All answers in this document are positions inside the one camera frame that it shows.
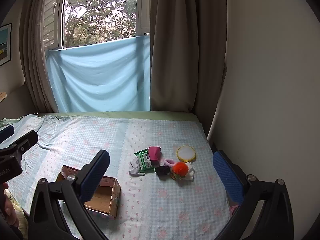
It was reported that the framed wall picture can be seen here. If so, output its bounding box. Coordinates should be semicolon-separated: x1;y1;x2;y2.
0;23;13;67

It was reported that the orange pompom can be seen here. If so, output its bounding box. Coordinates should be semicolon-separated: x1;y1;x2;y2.
172;162;189;175

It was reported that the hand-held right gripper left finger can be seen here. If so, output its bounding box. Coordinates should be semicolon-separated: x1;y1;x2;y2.
27;149;111;240

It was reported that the open cardboard box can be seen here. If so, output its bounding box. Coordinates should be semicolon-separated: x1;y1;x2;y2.
56;165;122;221

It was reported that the checked floral blanket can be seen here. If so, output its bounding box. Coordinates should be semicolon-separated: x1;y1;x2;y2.
0;114;231;240

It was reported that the white tissue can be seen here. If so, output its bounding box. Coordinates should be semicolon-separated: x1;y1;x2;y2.
178;162;196;181

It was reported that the light blue hanging cloth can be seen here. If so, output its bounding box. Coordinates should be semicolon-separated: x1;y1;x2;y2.
46;35;151;113

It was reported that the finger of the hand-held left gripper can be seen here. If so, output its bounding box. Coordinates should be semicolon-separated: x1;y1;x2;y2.
0;130;39;161
0;125;15;143

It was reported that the green mattress sheet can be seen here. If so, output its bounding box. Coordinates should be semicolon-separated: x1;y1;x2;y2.
37;111;201;125

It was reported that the person's left hand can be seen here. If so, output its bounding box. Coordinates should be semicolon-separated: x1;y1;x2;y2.
2;182;20;228

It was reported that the grey white sock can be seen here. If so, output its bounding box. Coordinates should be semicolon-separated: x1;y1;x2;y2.
129;158;146;177

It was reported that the beige pleated curtain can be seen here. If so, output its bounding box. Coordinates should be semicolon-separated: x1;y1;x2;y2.
19;0;69;113

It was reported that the pink cup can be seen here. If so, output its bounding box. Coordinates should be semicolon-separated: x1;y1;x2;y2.
148;146;162;166

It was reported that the green wet wipes packet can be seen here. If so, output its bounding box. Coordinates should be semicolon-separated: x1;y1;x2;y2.
134;149;155;173

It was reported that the round yellow-rimmed mirror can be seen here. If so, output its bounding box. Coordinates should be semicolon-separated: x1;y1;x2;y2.
176;145;197;162

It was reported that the window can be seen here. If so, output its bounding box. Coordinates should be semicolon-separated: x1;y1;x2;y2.
43;0;151;50

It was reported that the brown wide curtain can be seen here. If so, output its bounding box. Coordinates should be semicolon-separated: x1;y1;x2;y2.
149;0;227;141

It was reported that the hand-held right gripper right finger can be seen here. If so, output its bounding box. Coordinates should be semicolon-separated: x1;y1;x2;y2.
212;150;294;240

